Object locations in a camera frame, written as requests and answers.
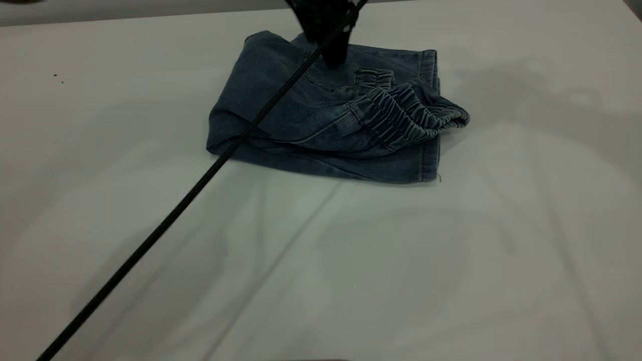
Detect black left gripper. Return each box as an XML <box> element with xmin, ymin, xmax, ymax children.
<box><xmin>285</xmin><ymin>0</ymin><xmax>363</xmax><ymax>68</ymax></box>

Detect blue denim shorts with print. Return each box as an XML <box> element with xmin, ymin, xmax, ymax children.
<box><xmin>206</xmin><ymin>30</ymin><xmax>470</xmax><ymax>184</ymax></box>

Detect black cable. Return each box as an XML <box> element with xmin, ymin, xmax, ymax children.
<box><xmin>36</xmin><ymin>0</ymin><xmax>370</xmax><ymax>361</ymax></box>

